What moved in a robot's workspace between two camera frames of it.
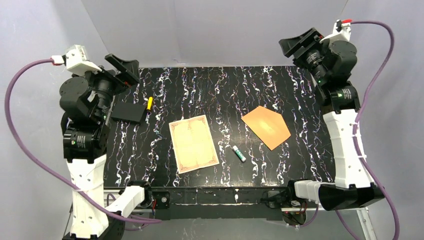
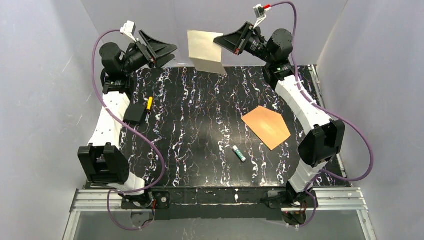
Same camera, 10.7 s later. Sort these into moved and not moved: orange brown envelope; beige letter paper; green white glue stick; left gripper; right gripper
Moved: left gripper; beige letter paper; right gripper
Not moved: green white glue stick; orange brown envelope
